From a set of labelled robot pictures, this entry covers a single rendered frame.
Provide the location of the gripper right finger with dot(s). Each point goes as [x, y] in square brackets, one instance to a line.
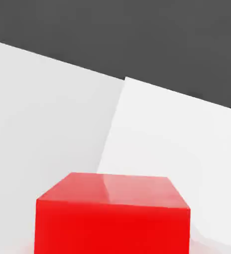
[202, 246]

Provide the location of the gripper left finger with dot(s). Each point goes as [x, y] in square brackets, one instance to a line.
[29, 250]

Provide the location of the small red cube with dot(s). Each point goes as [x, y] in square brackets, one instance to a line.
[111, 228]

